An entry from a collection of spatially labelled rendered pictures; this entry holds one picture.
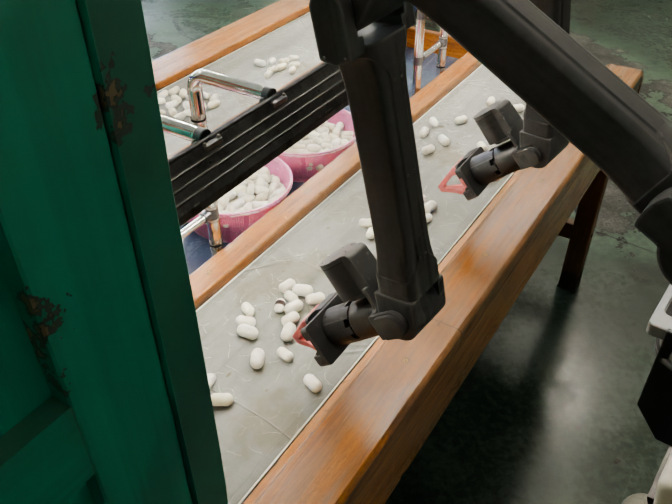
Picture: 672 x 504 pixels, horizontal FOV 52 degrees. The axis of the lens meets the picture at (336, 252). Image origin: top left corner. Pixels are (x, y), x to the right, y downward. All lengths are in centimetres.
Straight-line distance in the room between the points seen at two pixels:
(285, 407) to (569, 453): 111
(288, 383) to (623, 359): 141
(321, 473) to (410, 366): 23
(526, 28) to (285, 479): 64
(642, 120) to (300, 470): 62
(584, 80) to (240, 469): 68
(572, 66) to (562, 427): 156
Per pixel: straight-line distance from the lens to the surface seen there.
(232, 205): 147
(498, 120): 127
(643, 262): 271
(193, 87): 116
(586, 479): 198
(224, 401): 106
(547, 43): 60
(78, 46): 30
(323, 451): 99
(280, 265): 131
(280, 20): 239
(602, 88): 60
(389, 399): 104
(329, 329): 96
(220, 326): 120
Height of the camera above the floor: 156
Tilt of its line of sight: 38 degrees down
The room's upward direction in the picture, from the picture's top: straight up
